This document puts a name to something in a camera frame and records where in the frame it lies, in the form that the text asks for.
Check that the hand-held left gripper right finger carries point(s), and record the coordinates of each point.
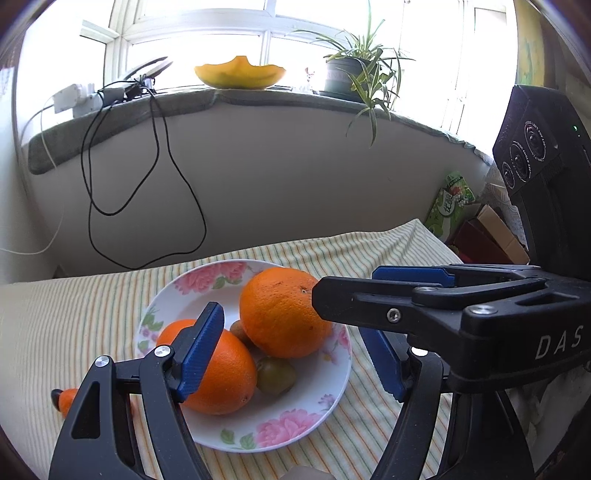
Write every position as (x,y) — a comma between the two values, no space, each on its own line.
(383,362)

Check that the white power strip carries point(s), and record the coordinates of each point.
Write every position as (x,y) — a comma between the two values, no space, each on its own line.
(69,97)

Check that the yellow bowl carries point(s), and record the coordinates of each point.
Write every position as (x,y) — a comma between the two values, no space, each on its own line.
(240,78)

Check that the striped tablecloth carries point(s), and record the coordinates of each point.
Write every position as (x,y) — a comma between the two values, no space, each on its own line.
(92,314)

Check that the cardboard box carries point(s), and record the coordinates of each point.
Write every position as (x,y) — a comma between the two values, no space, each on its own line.
(501,235)

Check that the large orange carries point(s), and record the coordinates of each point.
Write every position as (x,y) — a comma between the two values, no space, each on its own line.
(281,318)

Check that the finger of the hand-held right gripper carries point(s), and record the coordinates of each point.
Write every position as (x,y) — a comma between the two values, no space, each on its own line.
(360,302)
(406,275)

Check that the medium oval orange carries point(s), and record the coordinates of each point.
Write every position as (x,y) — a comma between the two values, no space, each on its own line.
(231,374)

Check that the tangerine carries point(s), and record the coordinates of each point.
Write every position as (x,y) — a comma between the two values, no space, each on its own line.
(70,399)

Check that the wall map poster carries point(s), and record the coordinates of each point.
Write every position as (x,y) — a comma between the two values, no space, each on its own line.
(531,55)

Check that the potted spider plant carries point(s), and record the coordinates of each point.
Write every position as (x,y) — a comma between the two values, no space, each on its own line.
(341,76)

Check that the white window frame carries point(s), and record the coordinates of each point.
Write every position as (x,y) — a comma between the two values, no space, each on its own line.
(266,50)

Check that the green printed bag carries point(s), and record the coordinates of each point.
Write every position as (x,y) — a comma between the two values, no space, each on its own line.
(450,207)

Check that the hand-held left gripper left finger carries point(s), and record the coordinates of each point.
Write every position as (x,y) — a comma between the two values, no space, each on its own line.
(203,351)

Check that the floral white plate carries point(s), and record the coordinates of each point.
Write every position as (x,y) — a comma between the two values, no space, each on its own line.
(300,408)

